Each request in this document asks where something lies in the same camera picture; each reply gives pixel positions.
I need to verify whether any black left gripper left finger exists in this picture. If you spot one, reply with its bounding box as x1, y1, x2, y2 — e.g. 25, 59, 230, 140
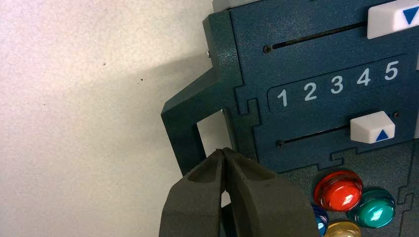
159, 148, 227, 237

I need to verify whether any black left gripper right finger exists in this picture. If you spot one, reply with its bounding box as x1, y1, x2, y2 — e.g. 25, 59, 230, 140
224, 147, 320, 237

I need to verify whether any blue round push button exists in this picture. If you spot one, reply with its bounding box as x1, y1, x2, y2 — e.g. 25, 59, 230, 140
311, 205, 329, 237

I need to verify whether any red round push button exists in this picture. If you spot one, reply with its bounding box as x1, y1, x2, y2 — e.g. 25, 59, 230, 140
313, 170, 364, 213

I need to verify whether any yellow round push button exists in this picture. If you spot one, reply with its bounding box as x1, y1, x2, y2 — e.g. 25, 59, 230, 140
324, 221, 362, 237

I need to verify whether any green round push button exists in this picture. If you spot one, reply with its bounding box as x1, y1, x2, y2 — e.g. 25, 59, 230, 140
347, 189, 396, 229

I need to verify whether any white slider knob blue triangle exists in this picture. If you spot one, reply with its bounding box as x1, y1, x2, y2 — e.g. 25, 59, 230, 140
350, 111, 396, 145
367, 0, 419, 40

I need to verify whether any dark teal grey control box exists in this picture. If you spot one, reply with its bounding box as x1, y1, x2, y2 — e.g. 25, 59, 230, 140
161, 0, 419, 237

